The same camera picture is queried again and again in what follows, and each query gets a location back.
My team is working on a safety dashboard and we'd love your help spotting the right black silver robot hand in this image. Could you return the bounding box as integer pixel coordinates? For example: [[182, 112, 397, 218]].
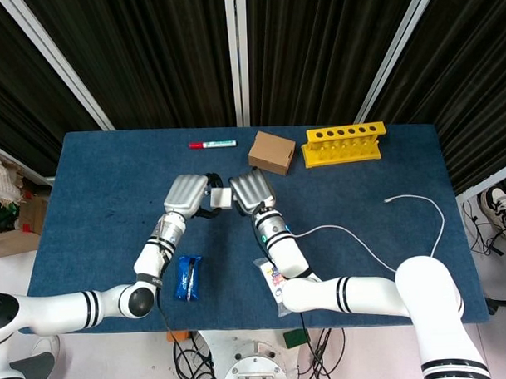
[[228, 167, 278, 219]]

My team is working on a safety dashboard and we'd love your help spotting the white power adapter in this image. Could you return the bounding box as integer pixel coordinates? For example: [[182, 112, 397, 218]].
[[209, 187, 233, 210]]

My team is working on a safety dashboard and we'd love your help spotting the white cable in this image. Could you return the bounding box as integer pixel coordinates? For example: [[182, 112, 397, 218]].
[[293, 193, 448, 278]]

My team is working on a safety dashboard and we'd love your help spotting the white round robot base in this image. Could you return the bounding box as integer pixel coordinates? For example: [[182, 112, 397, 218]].
[[199, 326, 323, 379]]

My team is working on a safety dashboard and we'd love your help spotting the brown cardboard box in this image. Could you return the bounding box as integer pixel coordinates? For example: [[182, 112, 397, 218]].
[[247, 129, 298, 175]]

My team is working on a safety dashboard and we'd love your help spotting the red capped white marker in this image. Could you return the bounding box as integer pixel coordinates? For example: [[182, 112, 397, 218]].
[[188, 140, 238, 150]]

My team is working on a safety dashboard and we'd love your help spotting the white sponge in clear wrapper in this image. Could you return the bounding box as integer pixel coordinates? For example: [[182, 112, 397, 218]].
[[253, 256, 292, 319]]

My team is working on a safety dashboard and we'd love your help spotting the yellow test tube rack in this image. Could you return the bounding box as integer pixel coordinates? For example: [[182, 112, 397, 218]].
[[300, 121, 390, 170]]

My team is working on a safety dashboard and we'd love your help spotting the blue snack packet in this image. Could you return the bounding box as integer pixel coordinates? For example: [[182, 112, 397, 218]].
[[172, 253, 206, 303]]

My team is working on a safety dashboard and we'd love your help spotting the blue felt table cover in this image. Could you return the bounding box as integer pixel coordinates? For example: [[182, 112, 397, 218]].
[[12, 116, 491, 340]]

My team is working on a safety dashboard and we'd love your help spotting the green clamp block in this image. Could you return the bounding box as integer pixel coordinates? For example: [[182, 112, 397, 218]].
[[282, 328, 311, 350]]

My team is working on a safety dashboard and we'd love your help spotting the dark pleated curtain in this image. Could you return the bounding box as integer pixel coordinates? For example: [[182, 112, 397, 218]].
[[0, 0, 506, 212]]

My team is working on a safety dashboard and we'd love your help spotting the large brown cardboard carton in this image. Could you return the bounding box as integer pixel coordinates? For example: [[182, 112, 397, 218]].
[[0, 192, 51, 258]]

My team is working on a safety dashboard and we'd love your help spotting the black white sneaker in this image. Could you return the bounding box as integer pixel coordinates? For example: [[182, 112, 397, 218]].
[[479, 184, 506, 241]]

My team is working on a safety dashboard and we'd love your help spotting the white frame post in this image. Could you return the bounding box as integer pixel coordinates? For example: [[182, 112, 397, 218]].
[[0, 0, 116, 135], [349, 0, 444, 124], [224, 0, 252, 128]]

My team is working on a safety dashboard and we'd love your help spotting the black floor cable bundle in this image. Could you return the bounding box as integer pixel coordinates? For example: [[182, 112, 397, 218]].
[[170, 331, 222, 379]]

